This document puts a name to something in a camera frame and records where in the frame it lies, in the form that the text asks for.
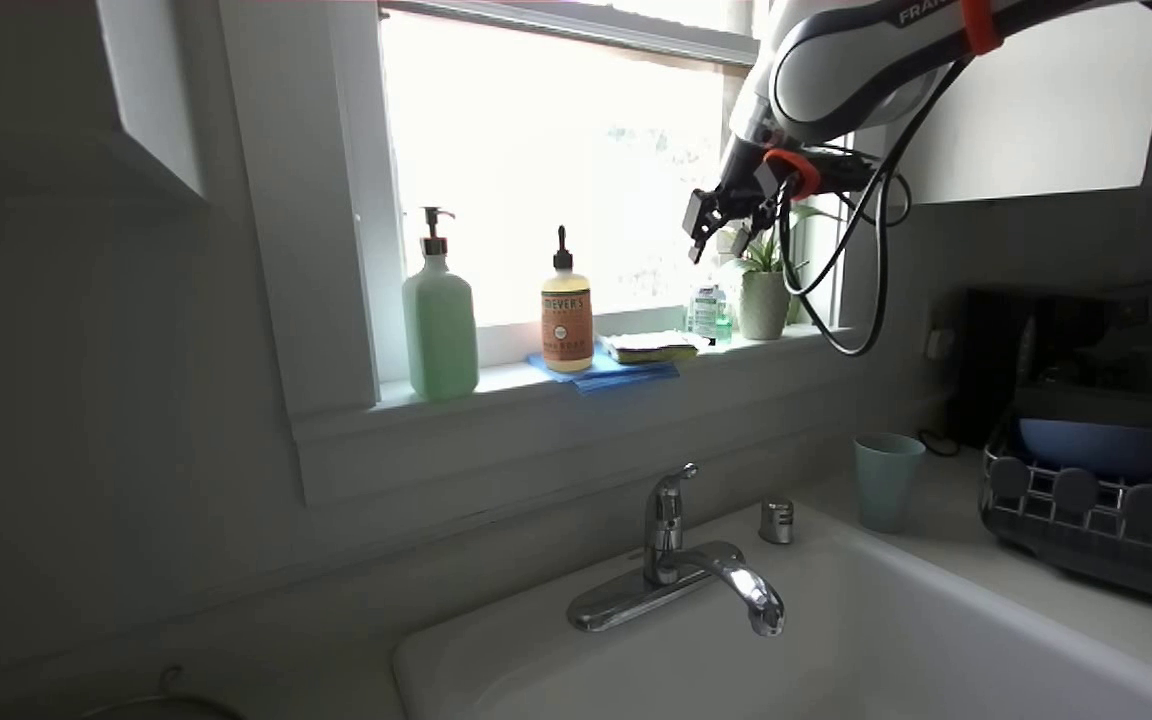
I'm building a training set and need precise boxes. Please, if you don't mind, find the chrome sink faucet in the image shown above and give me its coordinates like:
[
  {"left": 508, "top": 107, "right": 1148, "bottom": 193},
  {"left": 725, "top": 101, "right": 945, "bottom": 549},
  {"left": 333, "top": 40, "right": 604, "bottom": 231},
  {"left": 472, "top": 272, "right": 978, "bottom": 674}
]
[{"left": 568, "top": 464, "right": 784, "bottom": 636}]

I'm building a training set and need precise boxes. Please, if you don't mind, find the white porcelain sink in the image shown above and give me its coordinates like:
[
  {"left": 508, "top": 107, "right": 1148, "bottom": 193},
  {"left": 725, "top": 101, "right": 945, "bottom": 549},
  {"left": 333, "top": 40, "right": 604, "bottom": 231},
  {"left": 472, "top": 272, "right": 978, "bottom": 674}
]
[{"left": 393, "top": 512, "right": 1152, "bottom": 720}]

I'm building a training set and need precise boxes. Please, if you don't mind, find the blue bowl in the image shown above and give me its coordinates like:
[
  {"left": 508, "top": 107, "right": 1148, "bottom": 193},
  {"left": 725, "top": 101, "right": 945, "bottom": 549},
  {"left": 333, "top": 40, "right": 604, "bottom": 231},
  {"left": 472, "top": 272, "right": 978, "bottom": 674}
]
[{"left": 1018, "top": 416, "right": 1152, "bottom": 481}]

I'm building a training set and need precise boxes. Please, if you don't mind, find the blue cloth on sill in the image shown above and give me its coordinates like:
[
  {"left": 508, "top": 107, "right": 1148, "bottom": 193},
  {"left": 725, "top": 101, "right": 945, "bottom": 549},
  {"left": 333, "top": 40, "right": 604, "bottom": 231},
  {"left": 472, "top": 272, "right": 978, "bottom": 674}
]
[{"left": 524, "top": 354, "right": 675, "bottom": 394}]

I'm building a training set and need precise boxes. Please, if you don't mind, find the chrome sink sprayer knob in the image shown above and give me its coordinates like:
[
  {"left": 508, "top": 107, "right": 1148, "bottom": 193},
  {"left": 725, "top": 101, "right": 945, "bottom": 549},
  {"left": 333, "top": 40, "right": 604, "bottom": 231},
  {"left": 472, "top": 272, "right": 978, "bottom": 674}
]
[{"left": 760, "top": 502, "right": 796, "bottom": 549}]

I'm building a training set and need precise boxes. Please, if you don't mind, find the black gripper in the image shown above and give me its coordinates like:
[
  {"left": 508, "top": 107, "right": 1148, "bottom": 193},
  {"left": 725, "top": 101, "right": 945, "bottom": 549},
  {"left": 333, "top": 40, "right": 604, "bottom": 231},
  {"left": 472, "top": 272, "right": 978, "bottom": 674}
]
[{"left": 679, "top": 142, "right": 874, "bottom": 266}]

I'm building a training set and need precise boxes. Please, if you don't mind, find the orchid in white pot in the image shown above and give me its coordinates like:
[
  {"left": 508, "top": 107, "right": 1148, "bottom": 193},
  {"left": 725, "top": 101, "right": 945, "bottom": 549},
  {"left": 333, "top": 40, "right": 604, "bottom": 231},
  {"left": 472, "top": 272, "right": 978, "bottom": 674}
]
[{"left": 725, "top": 203, "right": 822, "bottom": 339}]

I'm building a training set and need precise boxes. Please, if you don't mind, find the orange soap pump bottle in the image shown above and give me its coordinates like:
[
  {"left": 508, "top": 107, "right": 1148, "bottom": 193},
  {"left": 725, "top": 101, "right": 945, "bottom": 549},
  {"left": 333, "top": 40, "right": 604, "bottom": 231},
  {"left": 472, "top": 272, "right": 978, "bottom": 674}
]
[{"left": 541, "top": 228, "right": 591, "bottom": 372}]

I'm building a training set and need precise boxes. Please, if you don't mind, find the small clear teal bottle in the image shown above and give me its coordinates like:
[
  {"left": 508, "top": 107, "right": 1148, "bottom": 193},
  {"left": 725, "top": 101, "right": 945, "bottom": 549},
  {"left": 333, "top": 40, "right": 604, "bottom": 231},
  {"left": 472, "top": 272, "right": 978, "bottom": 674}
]
[{"left": 687, "top": 284, "right": 737, "bottom": 350}]

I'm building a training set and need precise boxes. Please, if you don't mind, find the dish drying rack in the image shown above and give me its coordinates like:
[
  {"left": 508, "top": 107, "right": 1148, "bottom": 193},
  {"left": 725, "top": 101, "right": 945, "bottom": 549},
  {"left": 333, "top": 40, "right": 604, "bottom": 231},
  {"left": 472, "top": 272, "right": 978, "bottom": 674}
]
[{"left": 978, "top": 449, "right": 1152, "bottom": 601}]

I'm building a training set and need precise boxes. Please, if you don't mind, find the green soap pump bottle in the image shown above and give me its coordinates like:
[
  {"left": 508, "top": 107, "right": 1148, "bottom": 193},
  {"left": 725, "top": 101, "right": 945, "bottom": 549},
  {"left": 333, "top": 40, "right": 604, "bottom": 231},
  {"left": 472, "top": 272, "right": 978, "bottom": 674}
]
[{"left": 402, "top": 203, "right": 480, "bottom": 402}]

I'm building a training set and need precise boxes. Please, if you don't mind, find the teal plastic cup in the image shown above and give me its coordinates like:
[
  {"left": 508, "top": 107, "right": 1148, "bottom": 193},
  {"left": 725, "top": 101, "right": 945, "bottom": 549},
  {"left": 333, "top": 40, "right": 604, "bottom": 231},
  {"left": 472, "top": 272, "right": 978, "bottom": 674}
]
[{"left": 851, "top": 433, "right": 928, "bottom": 534}]

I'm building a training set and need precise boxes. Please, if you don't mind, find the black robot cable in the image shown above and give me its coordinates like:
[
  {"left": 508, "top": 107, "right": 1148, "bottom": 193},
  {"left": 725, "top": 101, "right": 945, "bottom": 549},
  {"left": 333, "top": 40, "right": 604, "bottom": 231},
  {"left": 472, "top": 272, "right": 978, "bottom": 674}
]
[{"left": 777, "top": 54, "right": 978, "bottom": 362}]

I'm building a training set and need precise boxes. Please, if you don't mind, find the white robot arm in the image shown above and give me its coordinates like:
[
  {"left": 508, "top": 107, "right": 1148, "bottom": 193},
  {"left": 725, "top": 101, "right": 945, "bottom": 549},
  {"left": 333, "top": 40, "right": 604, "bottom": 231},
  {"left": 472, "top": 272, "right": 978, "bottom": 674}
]
[{"left": 684, "top": 0, "right": 1152, "bottom": 255}]

